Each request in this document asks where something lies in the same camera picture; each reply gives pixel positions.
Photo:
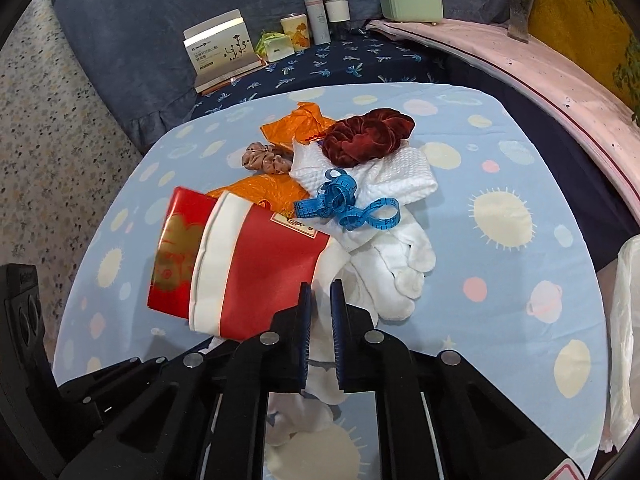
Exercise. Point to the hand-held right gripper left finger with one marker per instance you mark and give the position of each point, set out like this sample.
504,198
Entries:
305,335

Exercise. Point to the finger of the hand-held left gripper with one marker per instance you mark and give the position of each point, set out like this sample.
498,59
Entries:
100,390

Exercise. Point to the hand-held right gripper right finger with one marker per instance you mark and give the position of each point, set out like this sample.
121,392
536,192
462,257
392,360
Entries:
337,340

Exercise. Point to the red and white pouch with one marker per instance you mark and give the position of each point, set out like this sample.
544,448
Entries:
260,270

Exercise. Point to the white tissue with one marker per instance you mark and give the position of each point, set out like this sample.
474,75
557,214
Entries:
380,260

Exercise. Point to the blue measuring tape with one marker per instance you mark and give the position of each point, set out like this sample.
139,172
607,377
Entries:
337,195

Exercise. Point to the orange plastic wrapper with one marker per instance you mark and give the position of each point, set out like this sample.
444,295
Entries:
290,130
270,190

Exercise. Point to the red and gold box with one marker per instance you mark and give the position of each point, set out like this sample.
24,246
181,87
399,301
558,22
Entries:
175,260

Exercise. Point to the white waffle cloth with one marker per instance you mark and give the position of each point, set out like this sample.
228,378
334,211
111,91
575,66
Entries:
400,175

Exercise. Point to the brown patterned snack wrapper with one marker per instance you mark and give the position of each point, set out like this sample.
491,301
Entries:
265,159

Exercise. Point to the dark red velvet scrunchie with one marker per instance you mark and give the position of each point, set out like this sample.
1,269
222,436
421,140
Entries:
365,135

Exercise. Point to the bin with white bag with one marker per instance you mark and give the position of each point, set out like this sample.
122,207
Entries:
627,335

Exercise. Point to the light blue printed cloth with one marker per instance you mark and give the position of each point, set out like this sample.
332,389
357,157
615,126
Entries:
500,285

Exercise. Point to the dark blue patterned cloth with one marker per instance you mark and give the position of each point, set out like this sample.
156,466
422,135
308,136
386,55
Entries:
340,65

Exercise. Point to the navy cloth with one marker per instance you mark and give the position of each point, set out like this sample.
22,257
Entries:
550,160

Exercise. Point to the small green packet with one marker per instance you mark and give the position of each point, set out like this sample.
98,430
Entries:
274,46

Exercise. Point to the white box with plant print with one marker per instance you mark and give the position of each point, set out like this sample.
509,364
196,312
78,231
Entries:
225,50

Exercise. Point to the small orange carton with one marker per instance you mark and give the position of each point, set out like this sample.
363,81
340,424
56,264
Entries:
295,32

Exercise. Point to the tall white bottle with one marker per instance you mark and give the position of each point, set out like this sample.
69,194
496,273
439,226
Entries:
317,20

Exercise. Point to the white jar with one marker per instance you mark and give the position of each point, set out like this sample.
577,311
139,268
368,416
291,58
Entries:
336,10

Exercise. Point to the pink cloth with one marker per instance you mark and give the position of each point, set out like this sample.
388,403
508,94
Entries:
525,60

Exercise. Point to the green tissue box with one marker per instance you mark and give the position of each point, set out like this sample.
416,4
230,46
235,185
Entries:
410,5

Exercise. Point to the grey-blue backdrop cloth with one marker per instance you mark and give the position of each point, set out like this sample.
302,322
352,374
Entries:
150,10

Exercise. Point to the glass vase with pink flowers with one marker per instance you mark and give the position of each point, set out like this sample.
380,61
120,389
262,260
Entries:
520,10

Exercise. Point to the yellow backdrop cloth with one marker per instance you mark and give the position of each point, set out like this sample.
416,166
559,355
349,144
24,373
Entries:
575,25

